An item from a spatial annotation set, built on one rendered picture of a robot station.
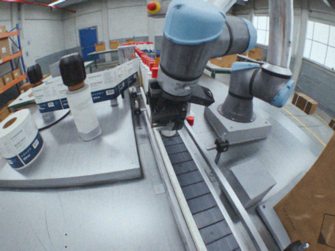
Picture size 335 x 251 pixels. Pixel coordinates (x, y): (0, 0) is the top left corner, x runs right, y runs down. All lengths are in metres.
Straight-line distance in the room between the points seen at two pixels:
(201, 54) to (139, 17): 8.07
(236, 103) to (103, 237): 0.63
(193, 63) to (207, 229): 0.31
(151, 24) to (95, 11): 3.10
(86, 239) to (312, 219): 0.52
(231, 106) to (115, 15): 8.06
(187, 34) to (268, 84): 0.40
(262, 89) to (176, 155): 0.37
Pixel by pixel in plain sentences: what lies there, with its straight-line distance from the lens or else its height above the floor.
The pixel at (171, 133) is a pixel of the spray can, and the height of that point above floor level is 0.90.
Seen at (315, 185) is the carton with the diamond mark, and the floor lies 1.01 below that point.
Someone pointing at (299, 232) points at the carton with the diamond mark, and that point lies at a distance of 0.43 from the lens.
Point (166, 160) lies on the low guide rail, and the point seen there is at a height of 0.92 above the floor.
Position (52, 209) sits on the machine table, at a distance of 0.51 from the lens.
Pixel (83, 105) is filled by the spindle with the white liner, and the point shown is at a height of 1.02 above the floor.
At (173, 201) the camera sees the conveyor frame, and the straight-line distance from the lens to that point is 0.35.
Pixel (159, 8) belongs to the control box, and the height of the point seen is 1.32.
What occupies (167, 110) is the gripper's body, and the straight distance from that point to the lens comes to 0.31.
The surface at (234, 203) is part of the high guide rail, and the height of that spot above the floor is 0.96.
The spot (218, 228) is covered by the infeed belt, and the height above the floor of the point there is 0.88.
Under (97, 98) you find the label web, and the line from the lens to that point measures 0.72.
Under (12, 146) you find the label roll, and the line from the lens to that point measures 0.59.
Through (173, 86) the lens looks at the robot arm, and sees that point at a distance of 0.24.
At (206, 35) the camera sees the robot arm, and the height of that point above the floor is 1.20.
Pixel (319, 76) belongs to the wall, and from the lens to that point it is 5.86.
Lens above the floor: 1.20
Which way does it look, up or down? 35 degrees down
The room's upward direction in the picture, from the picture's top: straight up
